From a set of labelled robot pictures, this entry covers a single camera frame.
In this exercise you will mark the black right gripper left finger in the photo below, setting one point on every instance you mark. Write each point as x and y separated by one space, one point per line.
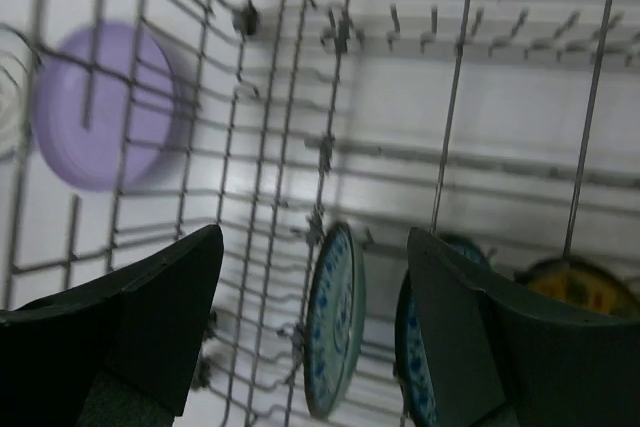
120 350

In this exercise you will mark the teal blue floral plate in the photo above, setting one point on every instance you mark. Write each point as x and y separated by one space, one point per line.
334 324

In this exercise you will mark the yellow patterned plate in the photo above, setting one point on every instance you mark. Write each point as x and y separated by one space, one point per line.
581 283

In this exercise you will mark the grey wire dish rack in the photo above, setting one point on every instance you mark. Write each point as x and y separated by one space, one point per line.
509 129

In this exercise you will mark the purple plastic plate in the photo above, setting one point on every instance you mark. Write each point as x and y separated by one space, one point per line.
103 110

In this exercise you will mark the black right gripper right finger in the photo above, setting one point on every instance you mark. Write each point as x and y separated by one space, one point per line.
494 345

